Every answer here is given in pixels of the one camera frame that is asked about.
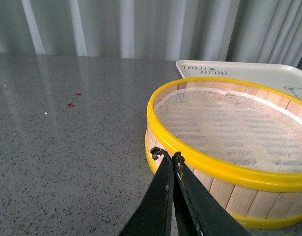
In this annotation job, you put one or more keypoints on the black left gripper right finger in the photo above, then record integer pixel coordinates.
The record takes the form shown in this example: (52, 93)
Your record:
(196, 210)

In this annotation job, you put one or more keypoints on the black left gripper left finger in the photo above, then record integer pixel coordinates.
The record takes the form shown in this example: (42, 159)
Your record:
(153, 215)

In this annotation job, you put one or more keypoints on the white bear print tray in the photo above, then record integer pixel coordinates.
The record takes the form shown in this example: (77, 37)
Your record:
(280, 77)

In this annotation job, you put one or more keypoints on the yellow rimmed bamboo steamer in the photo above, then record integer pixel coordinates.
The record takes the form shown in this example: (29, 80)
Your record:
(256, 199)

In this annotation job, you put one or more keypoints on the white mesh steamer cloth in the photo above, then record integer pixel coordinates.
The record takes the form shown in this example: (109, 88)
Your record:
(234, 127)

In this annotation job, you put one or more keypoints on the grey pleated curtain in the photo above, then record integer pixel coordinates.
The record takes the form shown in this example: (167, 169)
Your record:
(261, 31)

